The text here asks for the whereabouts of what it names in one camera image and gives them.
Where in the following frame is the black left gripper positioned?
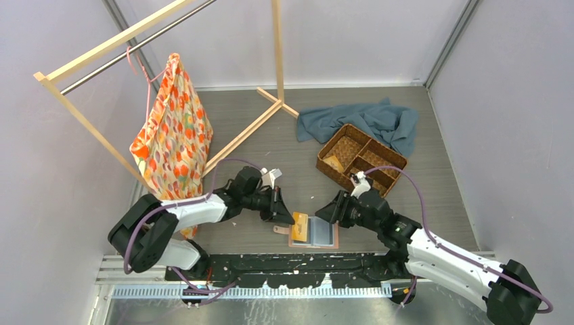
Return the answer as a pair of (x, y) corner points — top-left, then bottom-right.
(242, 185), (294, 224)

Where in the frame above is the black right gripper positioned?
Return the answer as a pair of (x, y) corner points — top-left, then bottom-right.
(315, 190), (380, 233)

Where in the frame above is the orange credit card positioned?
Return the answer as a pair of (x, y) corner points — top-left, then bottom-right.
(323, 155), (345, 173)

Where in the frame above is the woven wicker divided basket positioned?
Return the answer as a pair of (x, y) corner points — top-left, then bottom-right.
(315, 124), (407, 197)

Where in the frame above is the yellow credit card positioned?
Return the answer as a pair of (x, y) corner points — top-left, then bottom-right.
(290, 212), (309, 242)

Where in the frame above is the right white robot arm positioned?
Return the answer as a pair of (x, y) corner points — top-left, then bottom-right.
(315, 171), (544, 324)

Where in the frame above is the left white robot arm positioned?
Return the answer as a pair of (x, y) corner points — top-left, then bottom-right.
(108, 166), (294, 280)

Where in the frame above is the orange floral hanging garment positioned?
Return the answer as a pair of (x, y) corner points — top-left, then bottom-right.
(129, 52), (215, 240)

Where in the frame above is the blue-grey crumpled cloth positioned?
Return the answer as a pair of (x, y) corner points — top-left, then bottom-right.
(296, 97), (419, 157)

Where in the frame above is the pink clothes hanger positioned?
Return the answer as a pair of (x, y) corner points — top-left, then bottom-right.
(126, 46), (167, 122)

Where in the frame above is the wooden clothes rack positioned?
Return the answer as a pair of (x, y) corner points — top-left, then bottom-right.
(33, 0), (299, 190)

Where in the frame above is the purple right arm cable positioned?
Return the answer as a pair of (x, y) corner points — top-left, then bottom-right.
(358, 166), (554, 314)

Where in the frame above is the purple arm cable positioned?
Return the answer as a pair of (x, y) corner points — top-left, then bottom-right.
(123, 158), (265, 306)
(358, 166), (554, 314)

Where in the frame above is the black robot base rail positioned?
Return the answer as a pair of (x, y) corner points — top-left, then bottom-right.
(180, 253), (412, 288)

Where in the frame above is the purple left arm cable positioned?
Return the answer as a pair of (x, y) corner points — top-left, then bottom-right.
(123, 158), (265, 306)

